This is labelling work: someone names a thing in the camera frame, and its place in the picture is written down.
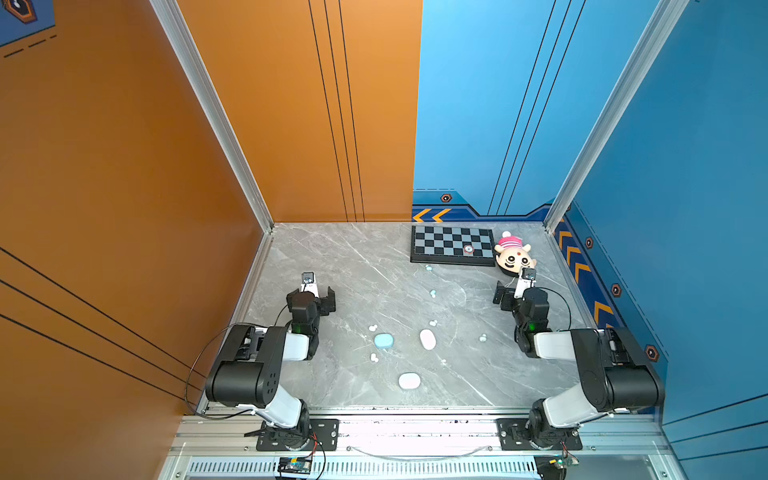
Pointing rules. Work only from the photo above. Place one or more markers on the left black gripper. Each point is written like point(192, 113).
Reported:
point(325, 300)

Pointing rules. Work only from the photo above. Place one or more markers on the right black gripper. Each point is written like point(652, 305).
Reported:
point(502, 295)

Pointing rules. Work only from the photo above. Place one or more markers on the white earbud charging case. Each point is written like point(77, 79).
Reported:
point(427, 339)

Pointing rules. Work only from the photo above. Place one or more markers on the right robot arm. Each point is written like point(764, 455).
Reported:
point(614, 374)

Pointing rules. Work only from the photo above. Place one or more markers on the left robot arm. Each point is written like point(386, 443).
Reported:
point(247, 370)

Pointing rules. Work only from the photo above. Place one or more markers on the blue earbud charging case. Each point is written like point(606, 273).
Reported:
point(384, 341)

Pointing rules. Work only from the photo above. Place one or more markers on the green earbud charging case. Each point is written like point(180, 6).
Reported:
point(409, 381)

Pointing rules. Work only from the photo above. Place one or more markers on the pink plush doll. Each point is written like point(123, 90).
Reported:
point(512, 255)

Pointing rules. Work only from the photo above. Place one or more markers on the black grey checkerboard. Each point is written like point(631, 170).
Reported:
point(436, 244)

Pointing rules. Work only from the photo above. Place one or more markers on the right green circuit board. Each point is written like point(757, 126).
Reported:
point(564, 461)

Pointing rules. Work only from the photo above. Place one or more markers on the green circuit board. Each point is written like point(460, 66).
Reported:
point(564, 461)
point(296, 466)

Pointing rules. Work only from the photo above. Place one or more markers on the left green circuit board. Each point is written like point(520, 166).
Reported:
point(296, 466)

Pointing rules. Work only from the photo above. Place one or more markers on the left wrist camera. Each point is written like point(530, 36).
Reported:
point(308, 283)

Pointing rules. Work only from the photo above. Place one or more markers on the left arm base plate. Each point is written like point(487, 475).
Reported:
point(301, 438)

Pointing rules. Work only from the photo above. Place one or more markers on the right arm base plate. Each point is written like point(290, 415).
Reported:
point(518, 434)

